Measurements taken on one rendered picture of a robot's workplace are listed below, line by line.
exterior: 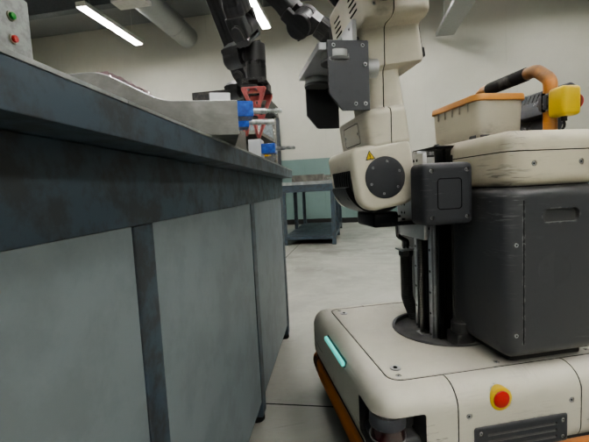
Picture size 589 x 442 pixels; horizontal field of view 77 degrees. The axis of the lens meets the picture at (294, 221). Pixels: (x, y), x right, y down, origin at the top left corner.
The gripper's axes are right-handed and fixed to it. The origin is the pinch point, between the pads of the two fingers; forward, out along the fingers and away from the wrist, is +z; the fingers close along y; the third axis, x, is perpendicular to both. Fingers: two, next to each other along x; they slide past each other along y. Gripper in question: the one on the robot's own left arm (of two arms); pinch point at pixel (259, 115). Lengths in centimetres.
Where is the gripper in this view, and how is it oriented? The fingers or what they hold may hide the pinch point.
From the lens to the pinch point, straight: 112.7
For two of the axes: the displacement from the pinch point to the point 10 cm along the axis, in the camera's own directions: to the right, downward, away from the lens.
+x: 9.9, -0.3, -1.3
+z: 0.4, 9.9, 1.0
